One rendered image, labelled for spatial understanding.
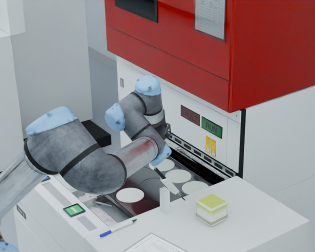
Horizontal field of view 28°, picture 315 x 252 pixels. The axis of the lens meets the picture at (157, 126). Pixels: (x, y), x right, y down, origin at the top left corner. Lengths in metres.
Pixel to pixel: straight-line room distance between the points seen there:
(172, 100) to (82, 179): 1.08
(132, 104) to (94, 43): 4.39
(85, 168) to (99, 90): 4.06
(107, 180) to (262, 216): 0.73
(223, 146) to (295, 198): 0.44
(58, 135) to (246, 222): 0.80
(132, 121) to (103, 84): 3.82
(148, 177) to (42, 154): 0.95
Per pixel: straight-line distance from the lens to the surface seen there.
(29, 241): 2.50
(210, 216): 1.98
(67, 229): 2.08
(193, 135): 2.42
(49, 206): 2.17
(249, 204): 2.12
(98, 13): 6.03
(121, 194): 2.29
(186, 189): 2.31
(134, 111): 1.84
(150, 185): 2.34
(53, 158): 1.48
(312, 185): 2.62
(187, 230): 1.98
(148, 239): 1.94
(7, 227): 3.80
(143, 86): 1.86
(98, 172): 1.46
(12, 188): 1.59
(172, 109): 2.49
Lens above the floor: 2.12
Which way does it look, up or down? 26 degrees down
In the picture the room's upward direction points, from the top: 1 degrees counter-clockwise
